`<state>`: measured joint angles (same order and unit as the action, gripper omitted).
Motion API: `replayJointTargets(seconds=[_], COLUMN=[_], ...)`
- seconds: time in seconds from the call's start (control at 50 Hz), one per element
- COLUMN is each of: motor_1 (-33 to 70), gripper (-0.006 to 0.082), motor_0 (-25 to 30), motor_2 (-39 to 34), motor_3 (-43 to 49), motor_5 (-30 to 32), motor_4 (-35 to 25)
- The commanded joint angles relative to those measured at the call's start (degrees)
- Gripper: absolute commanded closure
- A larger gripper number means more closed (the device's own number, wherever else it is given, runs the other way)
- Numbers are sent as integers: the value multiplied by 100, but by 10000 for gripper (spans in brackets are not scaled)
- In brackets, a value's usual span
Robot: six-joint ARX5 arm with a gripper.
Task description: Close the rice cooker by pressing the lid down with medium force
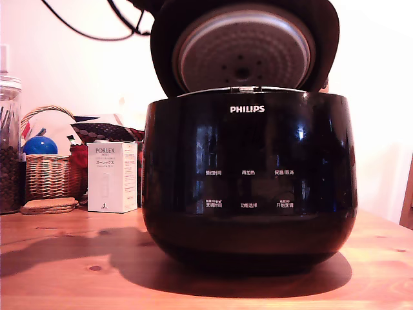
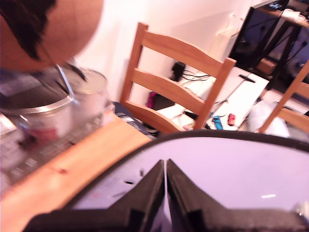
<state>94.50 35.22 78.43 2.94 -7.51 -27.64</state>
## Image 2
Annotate black rice cooker lid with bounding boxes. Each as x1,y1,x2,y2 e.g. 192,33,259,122
64,130,309,232

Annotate wooden slat-back chair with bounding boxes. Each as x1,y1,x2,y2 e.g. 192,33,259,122
258,60,309,134
119,22,238,135

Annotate black flat screen monitor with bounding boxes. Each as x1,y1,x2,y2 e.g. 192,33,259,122
227,0,309,86

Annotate white canister with lid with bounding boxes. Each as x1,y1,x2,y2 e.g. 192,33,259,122
71,69,110,124

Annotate grey mesh table mat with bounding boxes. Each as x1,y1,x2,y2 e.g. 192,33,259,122
0,103,114,192

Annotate pink and black gadget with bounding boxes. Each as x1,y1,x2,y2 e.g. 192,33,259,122
147,91,157,109

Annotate cork globe with black continents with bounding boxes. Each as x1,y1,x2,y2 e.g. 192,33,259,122
0,0,105,73

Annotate white low table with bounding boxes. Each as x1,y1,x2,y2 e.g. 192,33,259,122
156,65,270,129

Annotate black power adapter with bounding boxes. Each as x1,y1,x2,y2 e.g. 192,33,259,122
171,61,186,81

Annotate blue game controller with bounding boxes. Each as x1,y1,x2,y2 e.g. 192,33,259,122
212,116,223,131

